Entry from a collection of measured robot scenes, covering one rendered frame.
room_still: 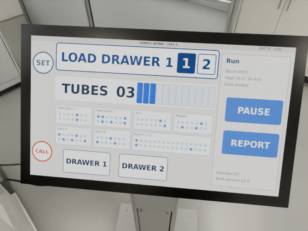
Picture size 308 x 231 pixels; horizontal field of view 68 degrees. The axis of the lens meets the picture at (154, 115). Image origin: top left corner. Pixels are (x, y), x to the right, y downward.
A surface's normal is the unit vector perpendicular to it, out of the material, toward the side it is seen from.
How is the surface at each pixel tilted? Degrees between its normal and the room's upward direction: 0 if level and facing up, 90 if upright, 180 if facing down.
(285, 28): 90
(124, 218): 5
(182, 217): 5
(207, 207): 0
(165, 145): 50
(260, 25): 90
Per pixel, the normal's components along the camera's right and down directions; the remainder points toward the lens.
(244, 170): -0.07, 0.10
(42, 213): 0.00, -0.70
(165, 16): -0.62, 0.56
